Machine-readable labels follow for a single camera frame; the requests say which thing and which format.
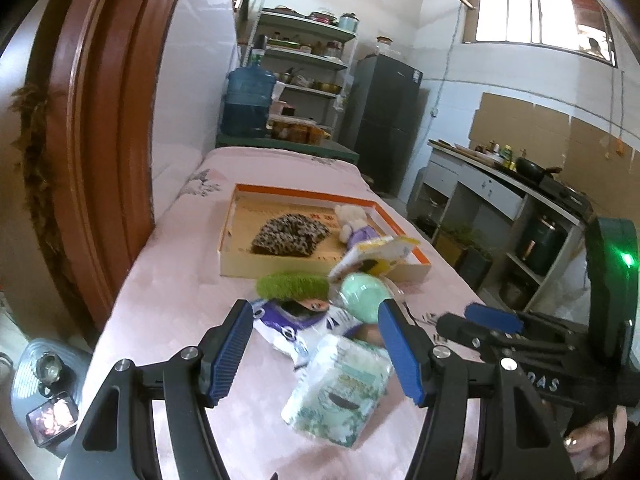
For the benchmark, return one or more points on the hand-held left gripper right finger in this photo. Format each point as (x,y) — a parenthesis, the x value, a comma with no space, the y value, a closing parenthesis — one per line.
(400,355)

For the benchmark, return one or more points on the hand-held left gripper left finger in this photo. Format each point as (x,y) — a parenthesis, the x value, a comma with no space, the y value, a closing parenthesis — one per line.
(230,355)

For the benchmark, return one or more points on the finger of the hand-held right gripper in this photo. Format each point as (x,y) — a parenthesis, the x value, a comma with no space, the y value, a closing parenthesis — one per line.
(460,330)
(492,317)

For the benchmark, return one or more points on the purple car print tissue pack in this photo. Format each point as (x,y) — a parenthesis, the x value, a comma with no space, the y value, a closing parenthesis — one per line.
(280,322)

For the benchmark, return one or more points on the green floral tissue pack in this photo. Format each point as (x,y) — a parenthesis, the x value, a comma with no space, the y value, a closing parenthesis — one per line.
(335,400)

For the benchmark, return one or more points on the yellow cartoon tissue pack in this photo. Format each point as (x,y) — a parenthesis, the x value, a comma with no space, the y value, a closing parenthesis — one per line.
(380,255)

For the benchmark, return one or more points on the orange-rimmed cardboard box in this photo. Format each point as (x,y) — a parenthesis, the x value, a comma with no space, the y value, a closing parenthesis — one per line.
(280,210)

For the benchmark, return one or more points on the person's right hand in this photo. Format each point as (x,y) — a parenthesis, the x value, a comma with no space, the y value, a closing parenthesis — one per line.
(590,440)

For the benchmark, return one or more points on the black white striped cloth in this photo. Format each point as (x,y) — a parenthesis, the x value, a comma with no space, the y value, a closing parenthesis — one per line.
(427,319)

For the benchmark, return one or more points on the pale green round puff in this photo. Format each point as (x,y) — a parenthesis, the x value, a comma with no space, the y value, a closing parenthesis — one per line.
(362,292)

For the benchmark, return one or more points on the dark green pot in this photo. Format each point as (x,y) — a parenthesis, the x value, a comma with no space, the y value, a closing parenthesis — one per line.
(542,245)

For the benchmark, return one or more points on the green fuzzy hair band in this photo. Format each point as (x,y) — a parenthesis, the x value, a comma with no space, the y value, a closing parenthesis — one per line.
(290,285)

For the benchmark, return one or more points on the black gas stove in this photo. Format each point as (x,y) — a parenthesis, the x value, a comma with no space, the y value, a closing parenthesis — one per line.
(565,195)

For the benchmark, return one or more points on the leopard print cloth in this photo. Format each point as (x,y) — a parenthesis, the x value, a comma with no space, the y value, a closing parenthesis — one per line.
(287,235)

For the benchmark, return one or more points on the white kitchen counter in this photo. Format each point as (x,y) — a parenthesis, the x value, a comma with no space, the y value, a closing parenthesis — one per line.
(480,180)

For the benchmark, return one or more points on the cream plush bear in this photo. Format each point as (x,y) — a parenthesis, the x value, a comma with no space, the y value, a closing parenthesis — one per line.
(350,217)

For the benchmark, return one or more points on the black wok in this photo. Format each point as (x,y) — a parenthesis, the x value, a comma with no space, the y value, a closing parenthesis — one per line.
(532,167)

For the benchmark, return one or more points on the group of condiment bottles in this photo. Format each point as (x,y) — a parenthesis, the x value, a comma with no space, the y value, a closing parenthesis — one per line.
(495,156)

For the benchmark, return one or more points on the black smartphone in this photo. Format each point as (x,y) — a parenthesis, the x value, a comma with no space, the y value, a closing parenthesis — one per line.
(52,417)

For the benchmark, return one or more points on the grey round stool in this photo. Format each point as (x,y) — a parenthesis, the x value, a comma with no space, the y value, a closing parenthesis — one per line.
(27,375)

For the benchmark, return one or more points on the dark green table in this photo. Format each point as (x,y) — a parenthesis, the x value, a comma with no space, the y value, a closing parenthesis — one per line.
(330,149)

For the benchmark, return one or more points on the dark grey refrigerator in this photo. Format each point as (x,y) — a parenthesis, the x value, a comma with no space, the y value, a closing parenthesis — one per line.
(380,120)

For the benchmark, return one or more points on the amber food containers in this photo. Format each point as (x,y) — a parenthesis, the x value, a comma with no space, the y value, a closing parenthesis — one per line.
(300,131)

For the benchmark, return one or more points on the blue water jug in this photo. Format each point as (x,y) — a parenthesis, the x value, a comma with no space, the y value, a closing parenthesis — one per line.
(247,95)

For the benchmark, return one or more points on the brown dried garland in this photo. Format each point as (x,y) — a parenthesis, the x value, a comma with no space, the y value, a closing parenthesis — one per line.
(35,170)

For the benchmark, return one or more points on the barred window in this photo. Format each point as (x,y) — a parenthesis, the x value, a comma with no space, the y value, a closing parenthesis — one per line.
(530,15)

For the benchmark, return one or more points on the light blue pot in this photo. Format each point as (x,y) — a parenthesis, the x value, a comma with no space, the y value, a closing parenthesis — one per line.
(348,22)

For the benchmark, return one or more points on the white metal shelf rack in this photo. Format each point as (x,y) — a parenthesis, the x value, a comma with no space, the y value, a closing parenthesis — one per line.
(305,35)

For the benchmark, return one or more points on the red lidded pot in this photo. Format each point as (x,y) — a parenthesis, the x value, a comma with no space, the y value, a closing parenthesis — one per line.
(321,16)

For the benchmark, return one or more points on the large cardboard wall panel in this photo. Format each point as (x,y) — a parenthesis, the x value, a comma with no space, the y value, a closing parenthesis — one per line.
(520,125)

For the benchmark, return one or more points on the brown wooden frame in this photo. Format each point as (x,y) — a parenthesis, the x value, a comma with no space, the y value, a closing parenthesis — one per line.
(100,110)

